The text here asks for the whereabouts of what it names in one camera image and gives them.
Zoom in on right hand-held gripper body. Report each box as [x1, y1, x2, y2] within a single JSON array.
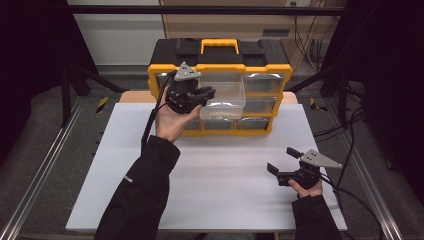
[[276, 148, 343, 190]]

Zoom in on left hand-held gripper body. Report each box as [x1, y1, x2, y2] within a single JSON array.
[[165, 61, 203, 115]]

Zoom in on wide clear drawer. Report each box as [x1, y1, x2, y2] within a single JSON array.
[[199, 71, 247, 122]]

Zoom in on yellow black organizer cabinet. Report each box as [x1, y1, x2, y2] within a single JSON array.
[[147, 38, 294, 137]]

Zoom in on person's right hand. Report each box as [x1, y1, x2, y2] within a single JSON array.
[[288, 179, 324, 199]]

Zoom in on person's left hand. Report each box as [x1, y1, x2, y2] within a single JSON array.
[[154, 85, 203, 144]]

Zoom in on rows of clear plastic drawers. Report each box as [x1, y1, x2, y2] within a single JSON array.
[[156, 72, 287, 132]]

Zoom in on beige wooden cabinet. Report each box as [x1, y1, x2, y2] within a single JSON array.
[[159, 0, 338, 72]]

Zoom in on black metal stand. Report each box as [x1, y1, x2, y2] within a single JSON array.
[[286, 61, 356, 126], [59, 58, 129, 128]]

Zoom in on black curtain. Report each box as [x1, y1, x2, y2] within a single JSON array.
[[0, 0, 99, 164], [319, 0, 424, 204]]

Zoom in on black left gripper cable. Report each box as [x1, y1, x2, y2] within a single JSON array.
[[141, 69, 178, 148]]

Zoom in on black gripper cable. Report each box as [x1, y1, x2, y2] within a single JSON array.
[[141, 69, 178, 148], [319, 173, 385, 240]]

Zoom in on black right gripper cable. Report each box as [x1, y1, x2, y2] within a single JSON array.
[[319, 173, 385, 240]]

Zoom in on bundle of black floor cables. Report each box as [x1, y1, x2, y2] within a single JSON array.
[[312, 106, 368, 138]]

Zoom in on aluminium floor rail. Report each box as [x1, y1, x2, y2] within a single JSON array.
[[323, 98, 405, 240], [0, 96, 86, 240]]

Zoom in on black frame bar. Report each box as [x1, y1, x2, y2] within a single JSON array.
[[66, 4, 348, 16]]

